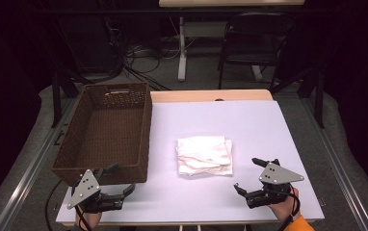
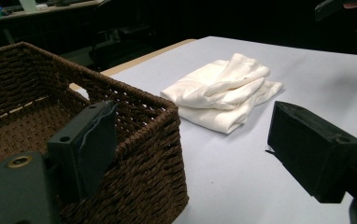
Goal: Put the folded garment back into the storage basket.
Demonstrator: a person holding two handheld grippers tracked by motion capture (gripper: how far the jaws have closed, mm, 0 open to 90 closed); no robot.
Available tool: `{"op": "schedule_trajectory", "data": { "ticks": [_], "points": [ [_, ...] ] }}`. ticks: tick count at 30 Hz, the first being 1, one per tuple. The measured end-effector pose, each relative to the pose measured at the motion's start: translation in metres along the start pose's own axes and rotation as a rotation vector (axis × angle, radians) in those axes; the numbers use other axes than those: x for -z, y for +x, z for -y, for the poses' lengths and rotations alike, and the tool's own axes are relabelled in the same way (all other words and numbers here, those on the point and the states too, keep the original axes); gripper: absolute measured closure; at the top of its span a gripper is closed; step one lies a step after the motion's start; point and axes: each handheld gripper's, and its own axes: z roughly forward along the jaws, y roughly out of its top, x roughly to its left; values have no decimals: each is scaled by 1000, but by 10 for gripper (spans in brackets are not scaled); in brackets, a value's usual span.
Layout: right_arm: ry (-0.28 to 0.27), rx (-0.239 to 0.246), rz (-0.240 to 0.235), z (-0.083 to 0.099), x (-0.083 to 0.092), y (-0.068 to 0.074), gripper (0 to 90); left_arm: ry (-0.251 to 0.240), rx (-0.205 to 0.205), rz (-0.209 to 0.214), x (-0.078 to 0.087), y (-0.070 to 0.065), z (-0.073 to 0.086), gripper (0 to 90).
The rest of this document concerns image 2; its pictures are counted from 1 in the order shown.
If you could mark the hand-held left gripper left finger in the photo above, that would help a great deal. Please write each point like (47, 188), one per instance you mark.
(92, 149)

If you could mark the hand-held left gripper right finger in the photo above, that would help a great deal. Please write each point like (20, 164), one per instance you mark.
(310, 152)

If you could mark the brown wicker basket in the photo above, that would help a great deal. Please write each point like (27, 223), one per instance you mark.
(148, 174)

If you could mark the white cloth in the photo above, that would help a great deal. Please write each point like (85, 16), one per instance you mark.
(226, 93)

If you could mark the light wooden background desk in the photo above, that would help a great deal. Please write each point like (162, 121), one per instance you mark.
(70, 6)

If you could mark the white container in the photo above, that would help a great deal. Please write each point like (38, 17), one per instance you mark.
(28, 5)

